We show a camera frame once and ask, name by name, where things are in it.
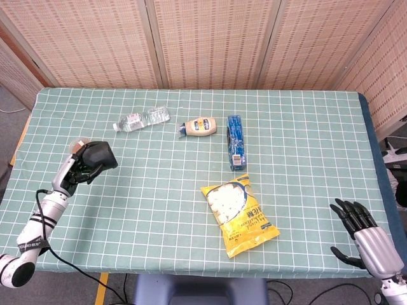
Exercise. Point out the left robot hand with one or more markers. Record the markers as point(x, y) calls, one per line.
point(65, 174)

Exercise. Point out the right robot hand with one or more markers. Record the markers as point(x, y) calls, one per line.
point(372, 244)

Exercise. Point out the dark green bowl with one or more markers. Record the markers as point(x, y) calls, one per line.
point(101, 155)

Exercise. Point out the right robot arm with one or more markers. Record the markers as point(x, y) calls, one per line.
point(395, 290)

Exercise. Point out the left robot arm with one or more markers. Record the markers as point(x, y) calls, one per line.
point(35, 225)

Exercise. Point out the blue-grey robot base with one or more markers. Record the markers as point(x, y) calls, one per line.
point(200, 290)

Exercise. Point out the clear plastic water bottle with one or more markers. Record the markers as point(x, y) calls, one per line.
point(140, 120)

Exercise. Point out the white and black equipment stand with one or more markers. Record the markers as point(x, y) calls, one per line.
point(394, 152)

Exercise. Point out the green checked tablecloth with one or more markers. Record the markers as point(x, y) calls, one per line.
point(159, 206)

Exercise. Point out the yellow marshmallow bag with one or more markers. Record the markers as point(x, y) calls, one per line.
point(241, 222)

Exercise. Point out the mayonnaise squeeze bottle blue cap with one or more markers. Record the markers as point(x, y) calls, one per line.
point(202, 125)

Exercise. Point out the blue cardboard box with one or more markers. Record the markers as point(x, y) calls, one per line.
point(236, 139)

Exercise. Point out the bamboo folding screen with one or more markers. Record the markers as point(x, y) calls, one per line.
point(206, 41)

